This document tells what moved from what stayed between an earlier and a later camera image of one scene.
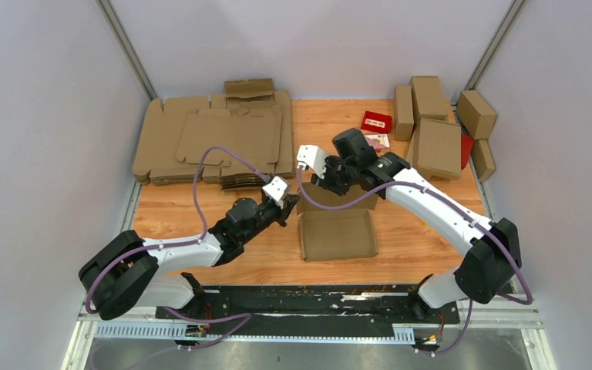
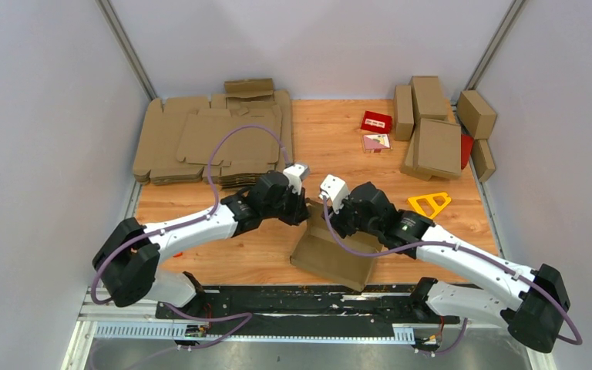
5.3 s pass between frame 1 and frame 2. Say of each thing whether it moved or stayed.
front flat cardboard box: stayed
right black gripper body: moved
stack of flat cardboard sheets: stayed
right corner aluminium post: stayed
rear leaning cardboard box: stayed
